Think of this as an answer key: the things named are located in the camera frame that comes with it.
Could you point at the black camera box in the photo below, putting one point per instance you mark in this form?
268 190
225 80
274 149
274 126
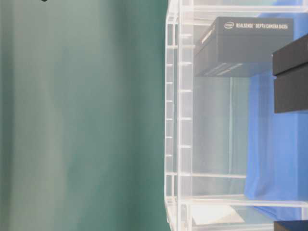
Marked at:
290 67
292 225
240 46

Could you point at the clear plastic storage case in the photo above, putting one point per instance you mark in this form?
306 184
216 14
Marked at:
207 118

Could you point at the white label on case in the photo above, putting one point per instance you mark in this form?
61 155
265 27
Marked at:
214 214

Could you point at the blue cloth inside case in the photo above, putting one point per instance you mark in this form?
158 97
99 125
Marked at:
277 155

